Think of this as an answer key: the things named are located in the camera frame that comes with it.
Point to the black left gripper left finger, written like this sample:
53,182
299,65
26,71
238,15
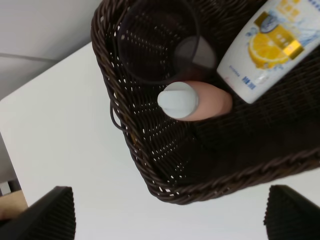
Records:
52,217

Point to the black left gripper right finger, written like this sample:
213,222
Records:
291,216

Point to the pink bottle white cap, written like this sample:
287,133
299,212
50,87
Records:
194,101

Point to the white tube blue cap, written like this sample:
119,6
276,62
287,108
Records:
278,36

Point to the translucent pink plastic cup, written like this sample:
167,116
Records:
161,41

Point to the dark green wicker basket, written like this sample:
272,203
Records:
186,162

